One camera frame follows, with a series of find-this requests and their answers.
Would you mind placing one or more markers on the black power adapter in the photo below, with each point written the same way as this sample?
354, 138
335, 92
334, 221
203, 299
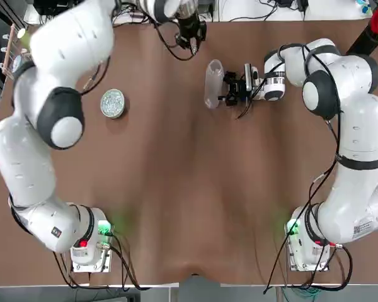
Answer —
302, 4
284, 3

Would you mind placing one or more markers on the bowl of ice cubes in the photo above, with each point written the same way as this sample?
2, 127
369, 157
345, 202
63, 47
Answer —
112, 102

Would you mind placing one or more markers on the black cylindrical object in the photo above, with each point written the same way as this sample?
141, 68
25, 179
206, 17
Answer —
365, 39

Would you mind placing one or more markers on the pale green cup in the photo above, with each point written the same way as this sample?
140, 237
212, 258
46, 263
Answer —
24, 37

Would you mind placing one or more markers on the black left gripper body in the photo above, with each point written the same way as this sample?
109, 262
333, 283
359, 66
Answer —
192, 26

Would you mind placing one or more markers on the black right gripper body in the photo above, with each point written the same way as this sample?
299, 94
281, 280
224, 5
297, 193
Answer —
239, 90

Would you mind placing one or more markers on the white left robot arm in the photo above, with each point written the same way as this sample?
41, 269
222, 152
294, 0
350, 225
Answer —
72, 44

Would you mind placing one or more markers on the aluminium frame post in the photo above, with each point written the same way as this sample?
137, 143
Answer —
200, 289

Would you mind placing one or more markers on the tall transparent plastic bottle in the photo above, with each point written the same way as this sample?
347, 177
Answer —
214, 85

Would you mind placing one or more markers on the clear glass cup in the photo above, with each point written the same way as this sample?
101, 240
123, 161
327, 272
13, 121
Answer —
19, 63

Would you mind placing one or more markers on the blue and white packet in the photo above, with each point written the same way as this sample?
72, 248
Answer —
364, 7

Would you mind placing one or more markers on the black electronics box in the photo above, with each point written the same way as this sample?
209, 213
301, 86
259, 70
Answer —
44, 6

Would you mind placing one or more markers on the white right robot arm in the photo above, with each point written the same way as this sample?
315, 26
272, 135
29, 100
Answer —
359, 141

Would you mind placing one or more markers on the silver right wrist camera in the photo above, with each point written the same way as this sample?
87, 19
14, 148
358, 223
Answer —
250, 77

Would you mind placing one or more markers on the dish rack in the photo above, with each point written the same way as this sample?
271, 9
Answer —
9, 47

